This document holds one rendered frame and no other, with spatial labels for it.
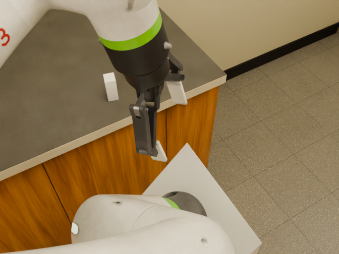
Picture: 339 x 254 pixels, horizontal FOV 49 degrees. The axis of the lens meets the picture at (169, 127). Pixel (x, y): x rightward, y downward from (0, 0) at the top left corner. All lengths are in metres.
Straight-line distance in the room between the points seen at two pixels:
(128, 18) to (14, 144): 0.80
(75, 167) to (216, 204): 0.66
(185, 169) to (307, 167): 1.58
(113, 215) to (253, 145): 1.79
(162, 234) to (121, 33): 0.26
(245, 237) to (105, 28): 0.46
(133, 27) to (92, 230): 0.33
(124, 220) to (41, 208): 0.87
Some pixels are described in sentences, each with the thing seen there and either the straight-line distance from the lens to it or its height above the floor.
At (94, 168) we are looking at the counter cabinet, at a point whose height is 0.71.
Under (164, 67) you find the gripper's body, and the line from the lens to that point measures 0.57.
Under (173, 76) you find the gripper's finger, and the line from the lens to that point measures 0.69.
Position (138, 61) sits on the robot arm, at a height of 1.49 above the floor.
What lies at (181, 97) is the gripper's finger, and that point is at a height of 1.29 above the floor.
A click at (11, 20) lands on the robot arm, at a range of 0.50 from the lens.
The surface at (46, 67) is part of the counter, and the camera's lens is 1.41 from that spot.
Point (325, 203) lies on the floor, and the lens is 2.23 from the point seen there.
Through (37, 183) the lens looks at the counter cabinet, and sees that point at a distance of 1.30.
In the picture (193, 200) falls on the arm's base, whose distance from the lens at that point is 0.78.
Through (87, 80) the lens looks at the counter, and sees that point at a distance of 1.32.
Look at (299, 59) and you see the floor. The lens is 2.98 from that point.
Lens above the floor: 1.83
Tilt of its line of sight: 51 degrees down
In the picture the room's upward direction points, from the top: straight up
